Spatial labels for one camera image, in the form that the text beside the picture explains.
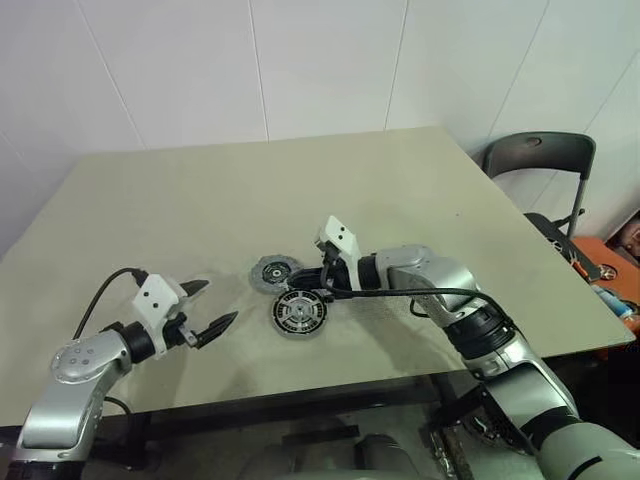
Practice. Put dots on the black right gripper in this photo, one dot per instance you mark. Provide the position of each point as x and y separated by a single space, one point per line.
336 272

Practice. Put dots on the silver alloy wheel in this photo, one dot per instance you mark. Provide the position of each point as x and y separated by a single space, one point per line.
560 246

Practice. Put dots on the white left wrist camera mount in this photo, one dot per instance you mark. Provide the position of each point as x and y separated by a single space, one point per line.
155 300

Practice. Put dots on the orange case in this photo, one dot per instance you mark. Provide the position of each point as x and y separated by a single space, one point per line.
607 257

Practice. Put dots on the black ribbed round part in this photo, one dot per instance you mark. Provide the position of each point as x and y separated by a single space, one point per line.
299 312

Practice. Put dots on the dark rounded grey shape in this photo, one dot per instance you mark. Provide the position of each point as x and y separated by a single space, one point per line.
380 450

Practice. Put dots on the grey round disc part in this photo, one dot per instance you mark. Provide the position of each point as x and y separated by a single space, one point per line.
270 272

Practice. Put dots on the black table frame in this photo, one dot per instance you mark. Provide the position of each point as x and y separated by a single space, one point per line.
275 400

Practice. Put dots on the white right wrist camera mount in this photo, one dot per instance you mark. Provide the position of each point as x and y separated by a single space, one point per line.
342 235

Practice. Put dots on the blue tube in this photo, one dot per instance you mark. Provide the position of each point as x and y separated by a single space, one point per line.
615 302

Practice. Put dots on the grey folding chair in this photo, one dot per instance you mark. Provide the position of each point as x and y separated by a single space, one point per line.
540 150

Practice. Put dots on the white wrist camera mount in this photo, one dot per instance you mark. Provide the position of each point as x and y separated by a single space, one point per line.
155 300
342 235

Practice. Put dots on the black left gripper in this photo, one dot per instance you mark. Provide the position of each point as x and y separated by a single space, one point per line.
181 332

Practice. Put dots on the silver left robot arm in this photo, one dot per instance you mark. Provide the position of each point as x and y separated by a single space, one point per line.
80 370

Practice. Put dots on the black flat strip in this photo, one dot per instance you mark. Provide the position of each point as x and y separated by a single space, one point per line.
320 434

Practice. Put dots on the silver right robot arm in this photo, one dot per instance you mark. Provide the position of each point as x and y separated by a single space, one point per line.
450 280

